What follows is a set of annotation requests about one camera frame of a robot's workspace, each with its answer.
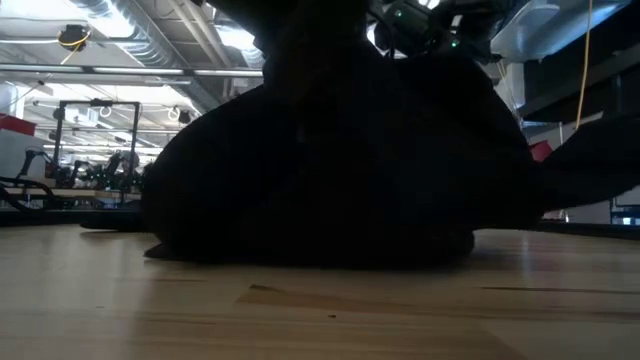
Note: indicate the black backpack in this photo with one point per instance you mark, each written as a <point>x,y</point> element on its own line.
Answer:
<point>350,175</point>

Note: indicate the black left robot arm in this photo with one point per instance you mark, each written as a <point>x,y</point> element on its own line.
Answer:
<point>285,20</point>

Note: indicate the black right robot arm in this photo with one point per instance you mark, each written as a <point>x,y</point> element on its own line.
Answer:
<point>430,25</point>

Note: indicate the ceiling light strip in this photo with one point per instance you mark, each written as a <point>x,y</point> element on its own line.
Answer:
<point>140,71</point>

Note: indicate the red sign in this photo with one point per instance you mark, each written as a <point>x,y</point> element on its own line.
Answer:
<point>17,124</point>

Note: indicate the silver ceiling duct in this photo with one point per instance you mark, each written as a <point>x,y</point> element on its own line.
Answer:
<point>145,47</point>

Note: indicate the black frame rig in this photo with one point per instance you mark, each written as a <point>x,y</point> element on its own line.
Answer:
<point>95,102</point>

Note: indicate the black metal table frame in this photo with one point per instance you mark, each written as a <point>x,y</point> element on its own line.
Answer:
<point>70,216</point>

